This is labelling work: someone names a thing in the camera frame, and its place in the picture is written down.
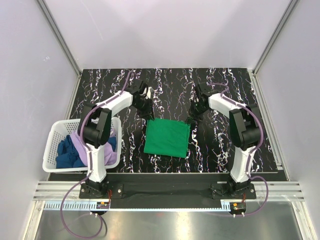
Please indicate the right orange connector box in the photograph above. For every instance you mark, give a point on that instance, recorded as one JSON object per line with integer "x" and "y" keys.
{"x": 239, "y": 206}

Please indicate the right aluminium frame post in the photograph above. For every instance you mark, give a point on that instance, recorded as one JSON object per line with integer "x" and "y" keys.
{"x": 275, "y": 35}

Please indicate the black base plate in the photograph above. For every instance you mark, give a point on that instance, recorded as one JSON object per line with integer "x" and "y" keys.
{"x": 202, "y": 199}

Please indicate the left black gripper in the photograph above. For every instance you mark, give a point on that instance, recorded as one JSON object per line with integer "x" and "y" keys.
{"x": 148, "y": 112}

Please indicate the white slotted cable duct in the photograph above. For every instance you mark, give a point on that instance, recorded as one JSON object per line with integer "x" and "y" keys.
{"x": 92, "y": 206}

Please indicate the aluminium frame post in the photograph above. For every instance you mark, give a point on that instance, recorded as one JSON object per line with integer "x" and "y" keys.
{"x": 58, "y": 35}
{"x": 275, "y": 35}

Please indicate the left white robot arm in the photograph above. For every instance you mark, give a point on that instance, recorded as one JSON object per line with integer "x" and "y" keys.
{"x": 95, "y": 127}

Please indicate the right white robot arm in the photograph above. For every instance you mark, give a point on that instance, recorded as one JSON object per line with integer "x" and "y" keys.
{"x": 246, "y": 133}

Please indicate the lilac t shirt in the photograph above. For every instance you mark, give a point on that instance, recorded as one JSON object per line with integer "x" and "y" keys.
{"x": 110, "y": 155}

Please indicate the white plastic laundry basket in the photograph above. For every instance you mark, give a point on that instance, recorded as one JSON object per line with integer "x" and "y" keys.
{"x": 58, "y": 133}

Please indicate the green t shirt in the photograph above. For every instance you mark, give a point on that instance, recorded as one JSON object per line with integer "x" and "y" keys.
{"x": 167, "y": 137}

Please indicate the dark blue t shirt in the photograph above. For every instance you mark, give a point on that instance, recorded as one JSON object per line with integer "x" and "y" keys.
{"x": 67, "y": 154}

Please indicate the aluminium front rail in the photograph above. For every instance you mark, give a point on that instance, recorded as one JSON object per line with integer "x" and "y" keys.
{"x": 276, "y": 190}

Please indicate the orange connector box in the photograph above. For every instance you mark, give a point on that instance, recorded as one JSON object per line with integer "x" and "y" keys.
{"x": 103, "y": 205}
{"x": 239, "y": 206}

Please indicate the left orange connector box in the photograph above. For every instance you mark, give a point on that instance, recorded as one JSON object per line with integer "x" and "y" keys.
{"x": 103, "y": 205}

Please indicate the left aluminium frame post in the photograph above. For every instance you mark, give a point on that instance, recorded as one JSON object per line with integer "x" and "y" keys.
{"x": 58, "y": 35}

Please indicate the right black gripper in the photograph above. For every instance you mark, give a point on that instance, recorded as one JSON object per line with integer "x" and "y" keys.
{"x": 194, "y": 117}

